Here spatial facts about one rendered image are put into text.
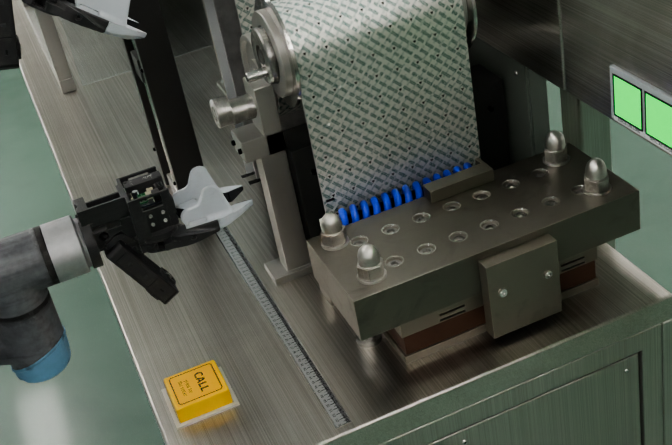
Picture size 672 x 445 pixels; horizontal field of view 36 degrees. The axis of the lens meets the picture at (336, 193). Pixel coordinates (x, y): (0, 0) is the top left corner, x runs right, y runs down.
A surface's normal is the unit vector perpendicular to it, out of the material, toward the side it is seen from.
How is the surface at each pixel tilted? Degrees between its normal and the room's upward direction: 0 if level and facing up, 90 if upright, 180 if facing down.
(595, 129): 90
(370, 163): 90
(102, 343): 0
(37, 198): 0
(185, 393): 0
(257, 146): 90
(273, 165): 90
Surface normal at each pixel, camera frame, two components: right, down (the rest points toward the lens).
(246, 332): -0.17, -0.85
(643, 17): -0.91, 0.33
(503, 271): 0.37, 0.42
